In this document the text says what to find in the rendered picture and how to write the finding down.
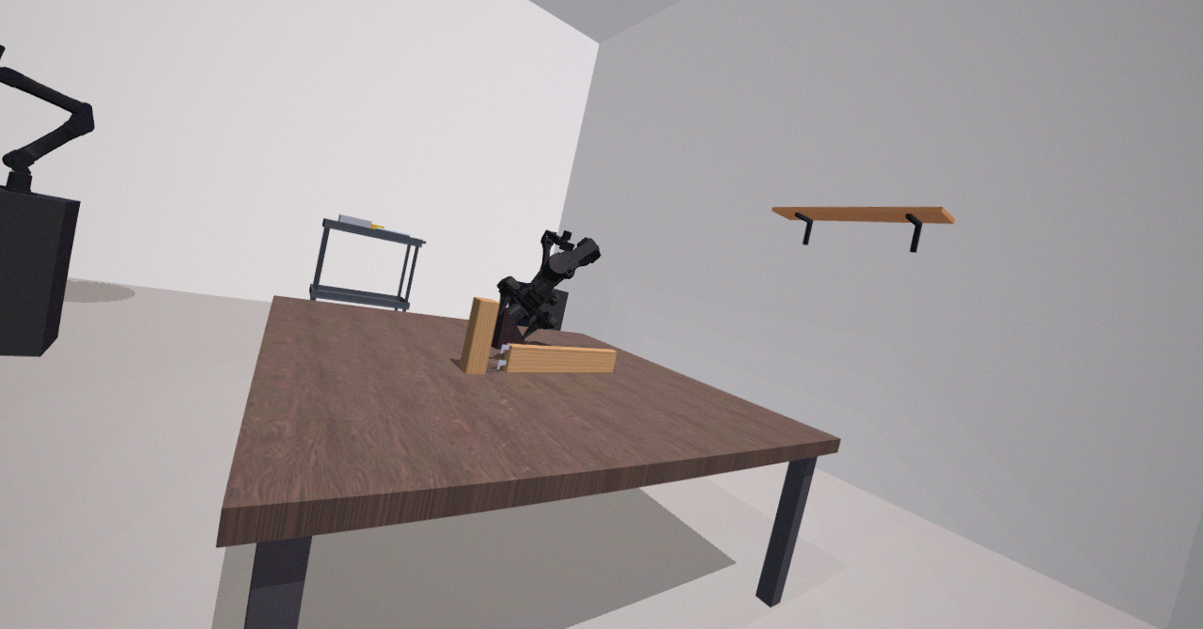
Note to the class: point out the wooden post with slot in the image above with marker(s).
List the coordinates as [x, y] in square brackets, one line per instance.
[477, 344]

